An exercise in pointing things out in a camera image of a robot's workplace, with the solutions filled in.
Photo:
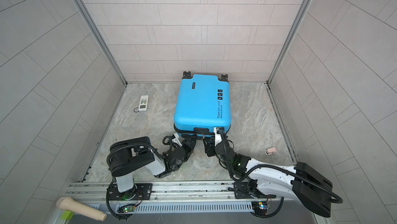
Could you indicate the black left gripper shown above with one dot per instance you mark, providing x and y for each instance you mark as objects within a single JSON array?
[{"x": 192, "y": 146}]

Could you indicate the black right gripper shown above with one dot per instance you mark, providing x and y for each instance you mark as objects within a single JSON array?
[{"x": 210, "y": 147}]

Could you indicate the blue suitcase black lining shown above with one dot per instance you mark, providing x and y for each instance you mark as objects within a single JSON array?
[{"x": 203, "y": 104}]

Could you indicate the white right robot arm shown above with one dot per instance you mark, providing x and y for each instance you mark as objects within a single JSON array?
[{"x": 299, "y": 182}]

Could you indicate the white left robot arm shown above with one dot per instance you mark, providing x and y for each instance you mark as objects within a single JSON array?
[{"x": 127, "y": 156}]

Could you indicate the small pink white gadget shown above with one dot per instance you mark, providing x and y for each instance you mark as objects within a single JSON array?
[{"x": 271, "y": 150}]

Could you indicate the right circuit board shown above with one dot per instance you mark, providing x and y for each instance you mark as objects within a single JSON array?
[{"x": 260, "y": 208}]

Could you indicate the circuit board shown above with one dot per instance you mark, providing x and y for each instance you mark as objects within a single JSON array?
[
  {"x": 126, "y": 209},
  {"x": 260, "y": 208}
]

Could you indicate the white remote with barcode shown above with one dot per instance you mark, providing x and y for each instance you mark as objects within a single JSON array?
[{"x": 143, "y": 103}]

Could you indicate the left circuit board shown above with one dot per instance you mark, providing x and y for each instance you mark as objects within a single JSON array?
[{"x": 126, "y": 209}]

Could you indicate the green sticky block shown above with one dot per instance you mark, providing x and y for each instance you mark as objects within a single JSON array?
[{"x": 67, "y": 215}]

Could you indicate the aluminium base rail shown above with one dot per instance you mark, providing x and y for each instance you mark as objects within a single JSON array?
[{"x": 169, "y": 197}]

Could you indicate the beige handle tool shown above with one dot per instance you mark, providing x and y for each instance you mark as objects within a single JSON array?
[{"x": 67, "y": 203}]

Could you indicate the aluminium corner post right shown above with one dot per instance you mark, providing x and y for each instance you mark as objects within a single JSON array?
[{"x": 294, "y": 28}]

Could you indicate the aluminium corner post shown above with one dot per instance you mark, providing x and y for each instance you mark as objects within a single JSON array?
[
  {"x": 294, "y": 28},
  {"x": 98, "y": 37}
]

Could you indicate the aluminium corner post left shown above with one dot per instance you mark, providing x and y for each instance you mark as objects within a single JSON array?
[{"x": 98, "y": 37}]

